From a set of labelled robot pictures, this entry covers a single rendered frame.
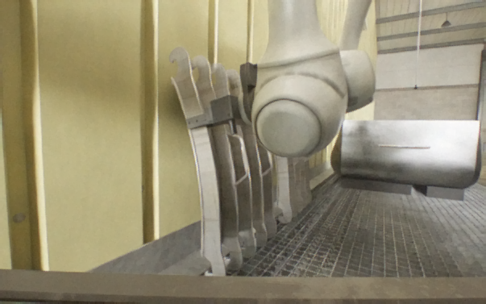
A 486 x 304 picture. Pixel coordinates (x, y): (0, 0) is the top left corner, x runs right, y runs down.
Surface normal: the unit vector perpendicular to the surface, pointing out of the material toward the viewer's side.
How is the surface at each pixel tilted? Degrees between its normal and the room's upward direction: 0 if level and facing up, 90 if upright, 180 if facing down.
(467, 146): 90
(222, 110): 90
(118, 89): 90
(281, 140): 119
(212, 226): 90
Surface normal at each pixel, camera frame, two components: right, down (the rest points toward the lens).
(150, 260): 0.86, 0.06
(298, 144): -0.43, 0.50
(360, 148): -0.44, 0.07
